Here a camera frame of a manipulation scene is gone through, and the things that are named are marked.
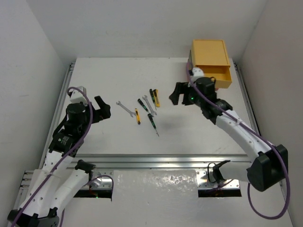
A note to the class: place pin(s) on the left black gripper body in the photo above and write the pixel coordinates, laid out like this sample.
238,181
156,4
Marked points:
95,112

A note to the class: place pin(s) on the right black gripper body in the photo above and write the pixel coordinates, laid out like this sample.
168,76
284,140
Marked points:
190,96

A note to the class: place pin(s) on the yellow utility knife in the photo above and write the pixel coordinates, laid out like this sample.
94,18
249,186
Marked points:
137,116
155,93

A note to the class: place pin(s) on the yellow drawer box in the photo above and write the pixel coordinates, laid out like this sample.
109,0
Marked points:
212,58

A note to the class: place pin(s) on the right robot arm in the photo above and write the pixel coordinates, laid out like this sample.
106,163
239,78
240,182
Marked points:
269,163

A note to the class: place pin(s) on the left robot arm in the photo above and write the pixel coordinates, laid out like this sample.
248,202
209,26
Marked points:
44,206

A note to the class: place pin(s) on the red drawer box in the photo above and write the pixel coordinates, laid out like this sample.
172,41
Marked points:
188,71

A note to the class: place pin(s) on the green black screwdriver far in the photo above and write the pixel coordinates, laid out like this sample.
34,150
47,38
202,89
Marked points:
153,98

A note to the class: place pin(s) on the green black screwdriver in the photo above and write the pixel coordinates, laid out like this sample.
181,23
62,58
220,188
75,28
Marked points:
153,98
142,105
153,123

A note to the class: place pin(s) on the silver open-end wrench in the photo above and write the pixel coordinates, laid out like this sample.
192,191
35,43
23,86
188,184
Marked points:
132,114

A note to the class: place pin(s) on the green drawer box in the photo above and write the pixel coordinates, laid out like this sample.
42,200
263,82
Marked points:
191,65

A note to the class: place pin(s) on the silver combination wrench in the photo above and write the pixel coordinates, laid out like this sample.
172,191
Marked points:
145,98

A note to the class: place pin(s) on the green black screwdriver left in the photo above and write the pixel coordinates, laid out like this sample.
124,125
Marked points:
142,105

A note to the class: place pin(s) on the green black screwdriver near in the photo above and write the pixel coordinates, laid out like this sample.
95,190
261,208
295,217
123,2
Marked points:
153,123

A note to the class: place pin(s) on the white front cover panel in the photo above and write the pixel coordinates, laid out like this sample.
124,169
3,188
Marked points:
170,199

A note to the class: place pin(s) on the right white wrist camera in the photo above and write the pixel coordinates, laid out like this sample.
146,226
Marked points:
196,74

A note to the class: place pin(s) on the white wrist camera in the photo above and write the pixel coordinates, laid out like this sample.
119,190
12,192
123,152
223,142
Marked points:
196,74
77,97

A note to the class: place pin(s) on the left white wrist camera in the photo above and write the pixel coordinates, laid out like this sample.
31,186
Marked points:
77,97

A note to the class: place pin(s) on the aluminium rail frame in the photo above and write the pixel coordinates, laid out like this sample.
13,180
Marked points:
187,140

